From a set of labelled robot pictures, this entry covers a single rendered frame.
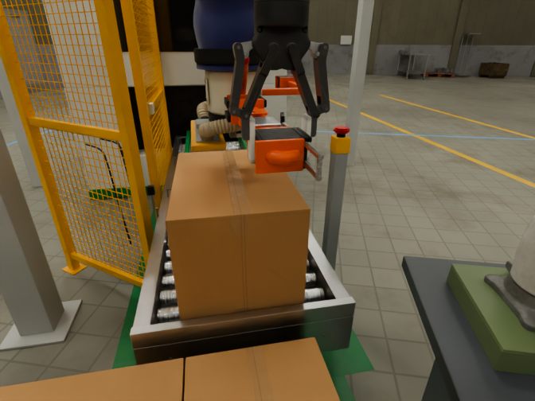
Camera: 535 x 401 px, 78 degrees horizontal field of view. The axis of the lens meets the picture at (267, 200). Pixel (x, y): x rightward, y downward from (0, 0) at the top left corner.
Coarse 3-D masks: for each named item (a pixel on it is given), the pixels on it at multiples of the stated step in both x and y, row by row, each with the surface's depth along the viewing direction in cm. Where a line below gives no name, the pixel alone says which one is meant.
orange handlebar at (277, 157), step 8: (264, 88) 110; (272, 88) 110; (280, 88) 111; (288, 88) 111; (296, 88) 112; (256, 112) 71; (264, 112) 71; (272, 152) 47; (280, 152) 47; (288, 152) 47; (296, 152) 48; (272, 160) 47; (280, 160) 47; (288, 160) 47; (296, 160) 48
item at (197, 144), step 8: (192, 120) 121; (192, 128) 110; (192, 136) 101; (200, 136) 99; (216, 136) 99; (192, 144) 93; (200, 144) 93; (208, 144) 93; (216, 144) 94; (224, 144) 94
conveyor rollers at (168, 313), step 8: (184, 144) 294; (232, 144) 294; (184, 152) 278; (192, 152) 272; (168, 256) 142; (168, 264) 135; (168, 272) 135; (312, 272) 130; (168, 280) 127; (312, 280) 128; (312, 288) 122; (320, 288) 122; (160, 296) 118; (168, 296) 119; (176, 296) 119; (312, 296) 119; (320, 296) 120; (160, 312) 111; (168, 312) 111; (176, 312) 111; (160, 320) 110; (168, 320) 111; (176, 320) 112
